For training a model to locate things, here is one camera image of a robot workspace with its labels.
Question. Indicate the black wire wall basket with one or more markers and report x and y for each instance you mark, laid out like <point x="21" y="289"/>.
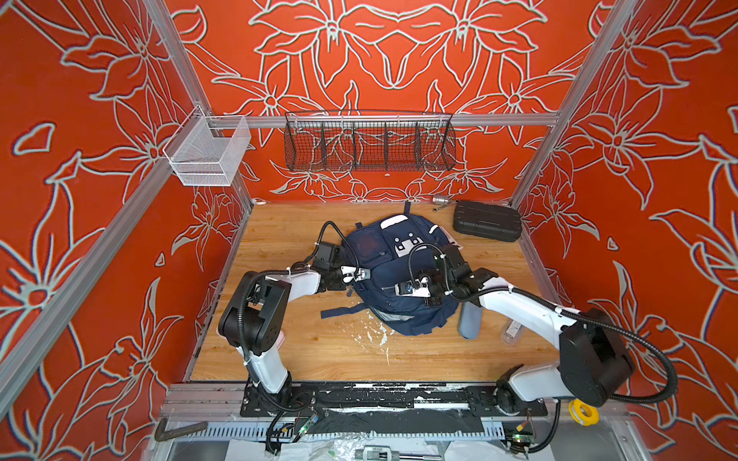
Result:
<point x="345" y="141"/>

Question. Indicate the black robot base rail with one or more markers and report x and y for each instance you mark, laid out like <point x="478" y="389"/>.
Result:
<point x="432" y="410"/>

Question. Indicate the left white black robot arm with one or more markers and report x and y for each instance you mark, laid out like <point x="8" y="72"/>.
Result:
<point x="253" y="319"/>

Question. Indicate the navy blue student backpack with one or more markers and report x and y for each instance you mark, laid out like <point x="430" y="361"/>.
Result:
<point x="396" y="250"/>

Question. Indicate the yellow tape roll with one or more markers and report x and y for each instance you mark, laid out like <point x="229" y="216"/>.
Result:
<point x="583" y="414"/>

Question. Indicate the pink flat case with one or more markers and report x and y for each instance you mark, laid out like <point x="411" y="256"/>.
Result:
<point x="281" y="338"/>

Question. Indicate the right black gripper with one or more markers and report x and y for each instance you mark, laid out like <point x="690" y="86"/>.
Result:
<point x="431" y="302"/>

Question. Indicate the grey pencil pouch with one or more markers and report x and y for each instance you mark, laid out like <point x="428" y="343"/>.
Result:
<point x="470" y="321"/>

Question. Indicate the white wire mesh basket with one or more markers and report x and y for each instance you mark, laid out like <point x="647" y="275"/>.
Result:
<point x="207" y="150"/>

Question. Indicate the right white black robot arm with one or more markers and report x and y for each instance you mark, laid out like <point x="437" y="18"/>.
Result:
<point x="594" y="361"/>

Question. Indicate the dark metal hex key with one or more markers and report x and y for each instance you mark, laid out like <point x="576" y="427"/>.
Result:
<point x="163" y="433"/>

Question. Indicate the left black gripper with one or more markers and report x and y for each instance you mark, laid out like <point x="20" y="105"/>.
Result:
<point x="337" y="285"/>

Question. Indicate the small silver metal cylinder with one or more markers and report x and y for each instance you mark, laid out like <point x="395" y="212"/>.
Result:
<point x="441" y="202"/>

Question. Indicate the black plastic tool case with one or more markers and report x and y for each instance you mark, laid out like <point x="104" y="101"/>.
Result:
<point x="493" y="222"/>

